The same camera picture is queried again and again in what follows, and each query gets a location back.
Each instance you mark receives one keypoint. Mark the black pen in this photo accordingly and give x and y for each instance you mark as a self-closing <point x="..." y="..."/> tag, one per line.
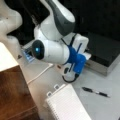
<point x="96" y="92"/>

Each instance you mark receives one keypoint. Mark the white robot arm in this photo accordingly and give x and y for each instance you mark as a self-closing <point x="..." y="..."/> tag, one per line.
<point x="56" y="43"/>

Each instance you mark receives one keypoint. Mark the white book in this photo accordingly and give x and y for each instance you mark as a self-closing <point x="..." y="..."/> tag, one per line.
<point x="66" y="105"/>

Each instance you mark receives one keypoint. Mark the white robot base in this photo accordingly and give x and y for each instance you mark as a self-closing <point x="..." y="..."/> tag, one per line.
<point x="10" y="20"/>

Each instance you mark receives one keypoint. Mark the blue white gripper body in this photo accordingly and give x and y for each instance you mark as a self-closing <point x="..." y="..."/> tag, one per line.
<point x="76" y="60"/>

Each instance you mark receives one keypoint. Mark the black box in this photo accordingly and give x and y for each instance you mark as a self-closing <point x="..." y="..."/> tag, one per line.
<point x="105" y="53"/>

